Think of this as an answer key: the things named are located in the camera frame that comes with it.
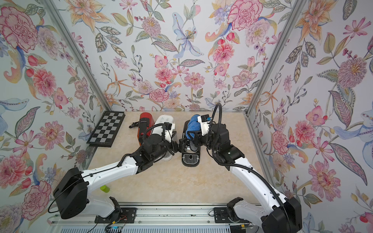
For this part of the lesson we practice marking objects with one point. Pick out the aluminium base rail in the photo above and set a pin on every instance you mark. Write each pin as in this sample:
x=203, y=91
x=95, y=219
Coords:
x=157, y=218

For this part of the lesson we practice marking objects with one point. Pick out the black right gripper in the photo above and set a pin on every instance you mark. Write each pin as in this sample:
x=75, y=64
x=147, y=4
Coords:
x=200, y=139

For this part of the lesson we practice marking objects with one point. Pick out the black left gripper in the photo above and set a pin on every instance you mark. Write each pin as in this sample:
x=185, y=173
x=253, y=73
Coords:
x=175, y=147

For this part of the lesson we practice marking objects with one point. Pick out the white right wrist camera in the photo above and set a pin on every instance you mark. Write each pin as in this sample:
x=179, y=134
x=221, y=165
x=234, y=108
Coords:
x=204, y=121

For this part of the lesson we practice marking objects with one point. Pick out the aluminium corner post left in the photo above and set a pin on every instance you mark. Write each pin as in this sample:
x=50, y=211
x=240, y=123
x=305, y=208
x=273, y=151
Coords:
x=68, y=38

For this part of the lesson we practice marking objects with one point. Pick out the aluminium corner post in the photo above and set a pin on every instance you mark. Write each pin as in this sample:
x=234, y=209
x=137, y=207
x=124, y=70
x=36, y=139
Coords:
x=280, y=45
x=68, y=38

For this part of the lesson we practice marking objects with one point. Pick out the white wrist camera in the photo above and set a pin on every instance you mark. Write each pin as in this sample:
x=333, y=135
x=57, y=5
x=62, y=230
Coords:
x=204, y=121
x=169, y=129

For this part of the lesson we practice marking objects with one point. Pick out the red Nespresso coffee machine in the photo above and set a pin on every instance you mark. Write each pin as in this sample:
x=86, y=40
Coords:
x=145, y=122

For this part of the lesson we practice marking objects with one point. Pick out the aluminium corner post right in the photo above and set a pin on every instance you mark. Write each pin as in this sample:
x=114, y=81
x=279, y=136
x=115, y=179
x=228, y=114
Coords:
x=280, y=45

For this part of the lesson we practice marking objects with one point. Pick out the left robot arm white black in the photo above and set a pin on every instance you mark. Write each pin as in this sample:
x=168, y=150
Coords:
x=73, y=195

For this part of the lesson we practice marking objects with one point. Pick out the black coffee machine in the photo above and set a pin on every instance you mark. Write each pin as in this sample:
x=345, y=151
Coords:
x=190, y=155

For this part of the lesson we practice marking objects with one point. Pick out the blue microfibre cloth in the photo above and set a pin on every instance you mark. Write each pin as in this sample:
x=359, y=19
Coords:
x=193, y=126

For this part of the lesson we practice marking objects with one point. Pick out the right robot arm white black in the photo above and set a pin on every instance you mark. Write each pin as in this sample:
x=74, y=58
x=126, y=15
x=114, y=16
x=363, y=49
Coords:
x=276, y=213

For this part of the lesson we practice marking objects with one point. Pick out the green small object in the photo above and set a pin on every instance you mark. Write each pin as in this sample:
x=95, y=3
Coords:
x=105, y=189

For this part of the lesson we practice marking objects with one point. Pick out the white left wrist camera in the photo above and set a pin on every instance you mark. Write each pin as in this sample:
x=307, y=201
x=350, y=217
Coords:
x=169, y=129

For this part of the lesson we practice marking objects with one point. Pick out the black folding chessboard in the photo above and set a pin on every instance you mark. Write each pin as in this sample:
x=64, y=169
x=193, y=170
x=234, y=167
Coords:
x=107, y=129

